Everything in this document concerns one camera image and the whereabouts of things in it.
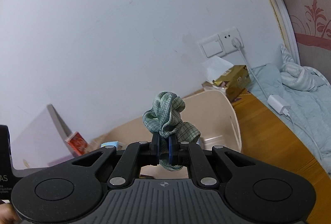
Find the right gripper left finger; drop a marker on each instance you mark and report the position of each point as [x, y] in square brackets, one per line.
[155, 149]

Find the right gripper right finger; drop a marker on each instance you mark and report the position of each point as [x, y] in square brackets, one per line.
[173, 149]

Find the green checked cloth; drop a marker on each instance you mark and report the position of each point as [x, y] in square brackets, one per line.
[164, 118]

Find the black gold small box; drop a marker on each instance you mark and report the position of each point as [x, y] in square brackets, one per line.
[8, 180]

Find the blue white snack packet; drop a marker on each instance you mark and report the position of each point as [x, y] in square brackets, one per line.
[118, 145]

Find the left hand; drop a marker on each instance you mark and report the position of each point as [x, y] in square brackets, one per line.
[8, 214]

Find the beige plastic storage bin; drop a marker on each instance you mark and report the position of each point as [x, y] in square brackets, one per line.
[209, 111]

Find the red white milk carton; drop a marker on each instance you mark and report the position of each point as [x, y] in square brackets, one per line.
[77, 143]

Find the gold tissue box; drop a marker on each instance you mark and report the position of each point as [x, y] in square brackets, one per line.
[221, 75]

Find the white power adapter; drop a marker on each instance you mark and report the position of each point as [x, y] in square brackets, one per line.
[279, 104]

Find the purple cabinet panel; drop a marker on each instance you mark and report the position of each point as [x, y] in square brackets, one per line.
[42, 143]

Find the light blue bed blanket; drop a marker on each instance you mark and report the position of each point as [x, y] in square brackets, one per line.
[307, 92]

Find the white wall switch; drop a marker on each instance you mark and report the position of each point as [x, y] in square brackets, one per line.
[211, 46]

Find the white wall socket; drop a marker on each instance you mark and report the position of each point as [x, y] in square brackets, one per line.
[227, 37]

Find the wooden headboard frame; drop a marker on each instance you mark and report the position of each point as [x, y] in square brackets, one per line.
[286, 28]

